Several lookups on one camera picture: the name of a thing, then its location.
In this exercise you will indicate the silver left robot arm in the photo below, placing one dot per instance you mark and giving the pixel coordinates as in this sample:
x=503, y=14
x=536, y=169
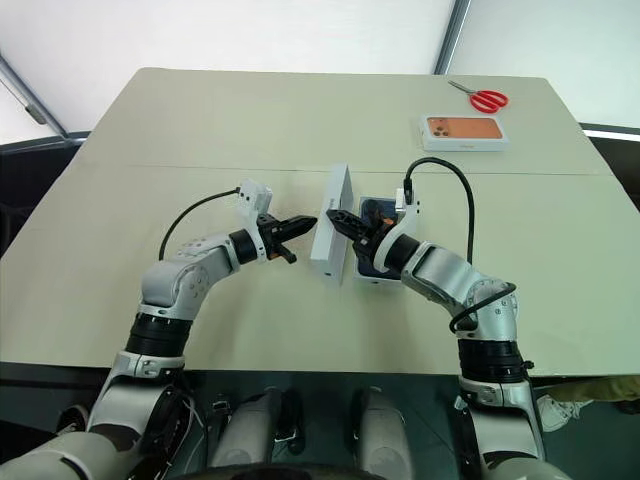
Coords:
x=175, y=285

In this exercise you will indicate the dark blue smartphone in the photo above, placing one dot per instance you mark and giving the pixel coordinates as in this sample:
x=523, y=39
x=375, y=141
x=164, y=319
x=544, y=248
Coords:
x=375, y=204

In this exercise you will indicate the white box base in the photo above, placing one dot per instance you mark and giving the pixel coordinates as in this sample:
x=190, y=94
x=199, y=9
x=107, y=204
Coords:
x=372, y=283

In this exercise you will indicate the black white sneaker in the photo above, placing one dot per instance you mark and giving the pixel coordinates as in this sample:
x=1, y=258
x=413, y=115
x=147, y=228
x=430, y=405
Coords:
x=72, y=420

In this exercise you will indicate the grey rounded robot leg cover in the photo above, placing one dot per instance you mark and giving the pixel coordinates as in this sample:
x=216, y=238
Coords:
x=382, y=440
x=245, y=435

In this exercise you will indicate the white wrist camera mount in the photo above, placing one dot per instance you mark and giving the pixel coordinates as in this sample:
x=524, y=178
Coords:
x=411, y=217
x=255, y=197

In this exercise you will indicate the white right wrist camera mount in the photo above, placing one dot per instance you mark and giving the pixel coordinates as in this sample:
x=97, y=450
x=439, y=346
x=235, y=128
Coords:
x=411, y=217

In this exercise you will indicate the white box lid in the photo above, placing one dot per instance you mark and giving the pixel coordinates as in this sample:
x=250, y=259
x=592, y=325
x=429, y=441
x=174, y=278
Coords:
x=325, y=245

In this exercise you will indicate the khaki trouser leg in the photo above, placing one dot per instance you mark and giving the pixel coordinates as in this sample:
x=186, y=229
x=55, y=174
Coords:
x=600, y=387

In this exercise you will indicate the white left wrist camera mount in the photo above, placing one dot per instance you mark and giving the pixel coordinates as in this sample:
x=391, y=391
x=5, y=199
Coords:
x=255, y=197

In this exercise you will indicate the white box with orange phone print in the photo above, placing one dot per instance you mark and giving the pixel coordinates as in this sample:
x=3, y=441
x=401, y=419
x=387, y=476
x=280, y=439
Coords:
x=462, y=131

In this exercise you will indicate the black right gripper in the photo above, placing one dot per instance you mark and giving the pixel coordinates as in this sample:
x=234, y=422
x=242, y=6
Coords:
x=367, y=240

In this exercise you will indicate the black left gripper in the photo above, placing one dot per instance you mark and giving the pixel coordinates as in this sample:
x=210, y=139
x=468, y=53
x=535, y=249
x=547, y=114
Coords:
x=272, y=232

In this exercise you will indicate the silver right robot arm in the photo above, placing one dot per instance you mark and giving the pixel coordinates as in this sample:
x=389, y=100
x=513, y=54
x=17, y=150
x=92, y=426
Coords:
x=450, y=275

